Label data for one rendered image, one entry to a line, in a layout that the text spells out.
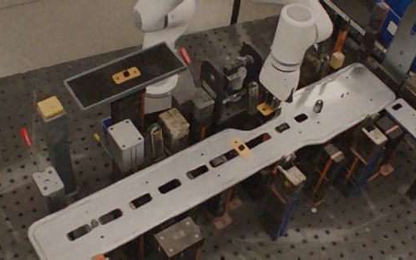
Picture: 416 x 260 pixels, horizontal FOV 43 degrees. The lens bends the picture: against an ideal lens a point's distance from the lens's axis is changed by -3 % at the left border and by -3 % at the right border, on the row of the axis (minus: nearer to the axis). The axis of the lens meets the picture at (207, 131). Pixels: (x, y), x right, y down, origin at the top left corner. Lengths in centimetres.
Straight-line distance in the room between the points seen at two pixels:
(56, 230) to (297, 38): 85
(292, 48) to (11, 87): 137
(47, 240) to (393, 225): 125
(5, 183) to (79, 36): 173
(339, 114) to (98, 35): 205
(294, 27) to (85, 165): 107
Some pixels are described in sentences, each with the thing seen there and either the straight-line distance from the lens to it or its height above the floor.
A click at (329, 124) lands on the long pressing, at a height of 100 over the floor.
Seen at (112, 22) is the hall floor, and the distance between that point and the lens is 369.
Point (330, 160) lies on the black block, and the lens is 185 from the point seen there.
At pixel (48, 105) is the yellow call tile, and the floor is 116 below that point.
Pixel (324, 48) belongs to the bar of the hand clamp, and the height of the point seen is 111.
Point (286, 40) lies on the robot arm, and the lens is 133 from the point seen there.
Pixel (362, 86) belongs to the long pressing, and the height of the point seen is 100.
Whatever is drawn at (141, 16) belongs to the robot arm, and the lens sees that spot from 190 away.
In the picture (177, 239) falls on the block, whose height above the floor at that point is 103.
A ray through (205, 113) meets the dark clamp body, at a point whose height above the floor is 104.
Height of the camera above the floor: 239
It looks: 51 degrees down
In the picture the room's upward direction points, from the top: 9 degrees clockwise
